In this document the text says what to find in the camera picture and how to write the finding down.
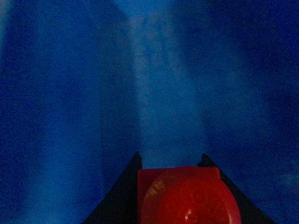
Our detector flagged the large blue bin left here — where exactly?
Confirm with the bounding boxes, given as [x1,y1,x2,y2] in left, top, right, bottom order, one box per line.
[0,0,299,224]

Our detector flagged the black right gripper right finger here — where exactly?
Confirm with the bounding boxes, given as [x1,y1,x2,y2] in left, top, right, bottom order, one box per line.
[197,154,276,224]

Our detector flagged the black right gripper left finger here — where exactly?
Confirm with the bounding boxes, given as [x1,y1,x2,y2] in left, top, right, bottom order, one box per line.
[82,152,142,224]

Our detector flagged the red toy block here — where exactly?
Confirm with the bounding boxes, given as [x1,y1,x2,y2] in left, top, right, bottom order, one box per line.
[137,166,241,224]

